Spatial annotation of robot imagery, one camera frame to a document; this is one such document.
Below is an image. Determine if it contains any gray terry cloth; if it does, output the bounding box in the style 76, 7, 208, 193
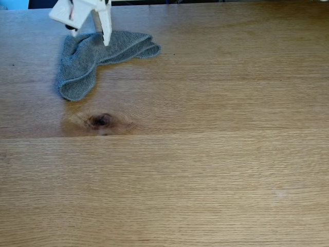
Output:
57, 30, 162, 102

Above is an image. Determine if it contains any light blue object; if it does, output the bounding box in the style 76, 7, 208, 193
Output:
0, 0, 29, 10

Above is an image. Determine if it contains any red white servo cable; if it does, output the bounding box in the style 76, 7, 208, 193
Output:
68, 0, 76, 21

